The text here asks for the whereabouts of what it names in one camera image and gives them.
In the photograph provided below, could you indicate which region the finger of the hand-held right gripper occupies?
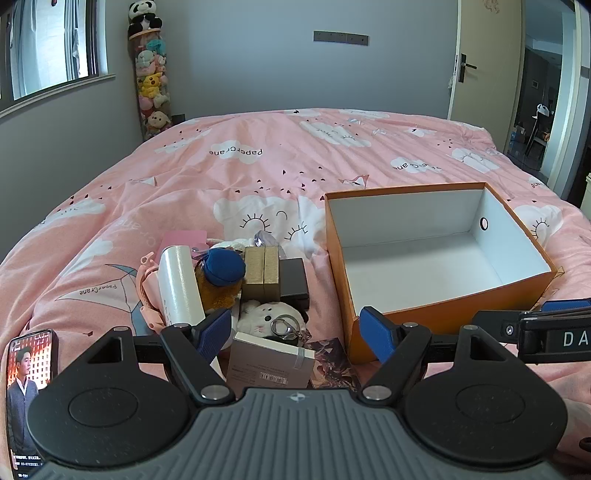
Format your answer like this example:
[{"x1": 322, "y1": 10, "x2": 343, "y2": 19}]
[
  {"x1": 542, "y1": 298, "x2": 591, "y2": 315},
  {"x1": 471, "y1": 310, "x2": 522, "y2": 342}
]

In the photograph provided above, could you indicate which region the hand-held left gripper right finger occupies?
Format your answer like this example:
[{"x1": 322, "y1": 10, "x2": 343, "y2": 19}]
[{"x1": 359, "y1": 305, "x2": 509, "y2": 408}]

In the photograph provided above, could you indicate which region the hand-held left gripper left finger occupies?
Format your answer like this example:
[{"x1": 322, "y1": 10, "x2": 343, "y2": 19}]
[{"x1": 85, "y1": 308, "x2": 236, "y2": 407}]

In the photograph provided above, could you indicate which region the white dog plush keychain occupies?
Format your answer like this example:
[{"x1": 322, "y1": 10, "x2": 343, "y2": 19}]
[{"x1": 238, "y1": 300, "x2": 315, "y2": 344}]

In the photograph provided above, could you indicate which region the white rectangular product box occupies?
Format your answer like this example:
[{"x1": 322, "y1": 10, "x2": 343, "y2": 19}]
[{"x1": 227, "y1": 331, "x2": 316, "y2": 388}]

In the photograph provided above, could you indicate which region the dark printed card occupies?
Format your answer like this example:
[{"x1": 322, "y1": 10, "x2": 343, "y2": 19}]
[{"x1": 305, "y1": 337, "x2": 363, "y2": 391}]

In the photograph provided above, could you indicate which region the white lotion tube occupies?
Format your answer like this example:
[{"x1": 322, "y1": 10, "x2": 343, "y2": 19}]
[{"x1": 158, "y1": 246, "x2": 227, "y2": 381}]

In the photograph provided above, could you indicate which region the red panda plush blue hat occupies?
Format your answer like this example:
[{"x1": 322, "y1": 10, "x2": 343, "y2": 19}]
[{"x1": 194, "y1": 249, "x2": 247, "y2": 310}]

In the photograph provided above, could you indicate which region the gold gift box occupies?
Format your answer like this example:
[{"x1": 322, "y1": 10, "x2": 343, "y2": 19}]
[{"x1": 242, "y1": 246, "x2": 282, "y2": 303}]

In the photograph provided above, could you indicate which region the pink plastic folding holder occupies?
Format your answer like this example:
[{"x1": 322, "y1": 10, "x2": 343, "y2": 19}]
[{"x1": 135, "y1": 251, "x2": 167, "y2": 333}]

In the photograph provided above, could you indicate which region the orange cardboard box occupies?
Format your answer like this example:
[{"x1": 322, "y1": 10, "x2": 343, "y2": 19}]
[{"x1": 323, "y1": 182, "x2": 558, "y2": 365}]

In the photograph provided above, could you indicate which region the white crochet bunny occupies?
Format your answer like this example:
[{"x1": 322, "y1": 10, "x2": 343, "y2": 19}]
[{"x1": 205, "y1": 237, "x2": 254, "y2": 252}]

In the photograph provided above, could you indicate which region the black gift box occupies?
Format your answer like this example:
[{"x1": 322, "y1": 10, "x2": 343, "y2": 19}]
[{"x1": 279, "y1": 257, "x2": 311, "y2": 310}]

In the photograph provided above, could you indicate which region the pink leather case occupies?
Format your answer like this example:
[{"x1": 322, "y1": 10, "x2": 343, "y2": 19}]
[{"x1": 154, "y1": 229, "x2": 208, "y2": 259}]

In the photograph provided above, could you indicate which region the pink printed blanket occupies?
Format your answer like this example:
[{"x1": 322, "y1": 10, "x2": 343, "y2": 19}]
[{"x1": 0, "y1": 108, "x2": 591, "y2": 462}]

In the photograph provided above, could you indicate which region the black smartphone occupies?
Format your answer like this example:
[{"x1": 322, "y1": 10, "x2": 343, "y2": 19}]
[{"x1": 6, "y1": 329, "x2": 60, "y2": 480}]

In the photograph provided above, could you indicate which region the cream door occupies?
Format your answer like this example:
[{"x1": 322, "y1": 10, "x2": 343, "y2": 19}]
[{"x1": 447, "y1": 0, "x2": 527, "y2": 123}]

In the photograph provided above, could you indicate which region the clear tube of plush toys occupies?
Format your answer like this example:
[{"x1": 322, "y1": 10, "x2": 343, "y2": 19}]
[{"x1": 128, "y1": 28, "x2": 174, "y2": 141}]

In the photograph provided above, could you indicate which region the window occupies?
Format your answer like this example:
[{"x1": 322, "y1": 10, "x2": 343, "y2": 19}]
[{"x1": 0, "y1": 0, "x2": 116, "y2": 118}]

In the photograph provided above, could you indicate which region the white door frame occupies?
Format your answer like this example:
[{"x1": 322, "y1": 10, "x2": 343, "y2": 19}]
[{"x1": 551, "y1": 0, "x2": 591, "y2": 204}]

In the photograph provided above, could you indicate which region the black door handle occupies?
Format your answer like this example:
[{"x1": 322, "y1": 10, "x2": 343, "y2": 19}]
[{"x1": 457, "y1": 53, "x2": 477, "y2": 84}]

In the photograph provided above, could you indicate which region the grey wall switch panel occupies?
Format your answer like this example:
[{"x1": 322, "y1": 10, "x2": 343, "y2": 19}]
[{"x1": 313, "y1": 30, "x2": 370, "y2": 46}]

